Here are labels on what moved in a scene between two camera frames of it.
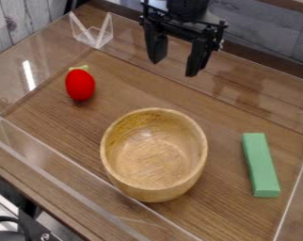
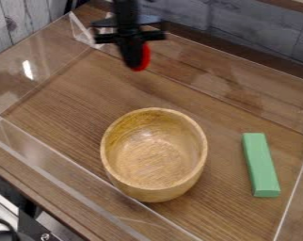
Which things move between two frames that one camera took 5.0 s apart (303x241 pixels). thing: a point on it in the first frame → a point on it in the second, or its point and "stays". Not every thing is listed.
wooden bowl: [155, 152] stays
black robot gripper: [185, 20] → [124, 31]
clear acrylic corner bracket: [93, 37] stays
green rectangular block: [259, 165] stays
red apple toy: [80, 82] → [145, 58]
